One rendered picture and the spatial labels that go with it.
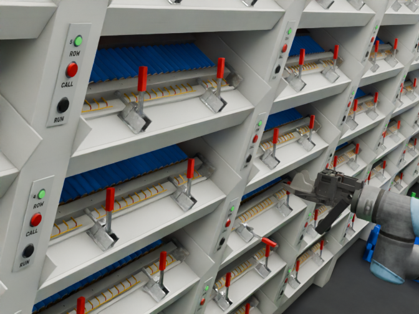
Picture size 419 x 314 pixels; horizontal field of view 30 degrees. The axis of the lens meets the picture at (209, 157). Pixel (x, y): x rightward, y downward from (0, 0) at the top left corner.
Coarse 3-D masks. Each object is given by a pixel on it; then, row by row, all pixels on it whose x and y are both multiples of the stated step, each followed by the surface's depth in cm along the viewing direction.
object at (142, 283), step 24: (168, 240) 160; (192, 240) 160; (120, 264) 145; (144, 264) 148; (168, 264) 156; (192, 264) 161; (72, 288) 130; (96, 288) 134; (120, 288) 142; (144, 288) 146; (168, 288) 151; (48, 312) 122; (72, 312) 129; (96, 312) 132; (120, 312) 137; (144, 312) 141
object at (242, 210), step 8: (280, 184) 216; (264, 192) 206; (272, 192) 209; (256, 200) 199; (264, 200) 205; (240, 208) 190; (248, 208) 193; (264, 208) 202; (240, 216) 191; (248, 216) 192
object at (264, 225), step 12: (240, 204) 197; (264, 204) 206; (300, 204) 220; (264, 216) 201; (276, 216) 205; (288, 216) 210; (264, 228) 196; (276, 228) 203; (228, 240) 180; (240, 240) 183; (252, 240) 187; (228, 252) 168; (240, 252) 181
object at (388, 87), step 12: (408, 24) 271; (396, 36) 274; (408, 36) 272; (408, 48) 272; (372, 84) 280; (384, 84) 278; (396, 84) 276; (384, 120) 280; (372, 132) 283; (372, 144) 283; (348, 216) 292; (336, 228) 295; (348, 228) 301; (324, 276) 300
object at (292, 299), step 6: (312, 276) 296; (306, 282) 290; (312, 282) 302; (300, 288) 284; (306, 288) 295; (294, 294) 279; (300, 294) 288; (288, 300) 273; (294, 300) 283; (282, 306) 268; (288, 306) 277
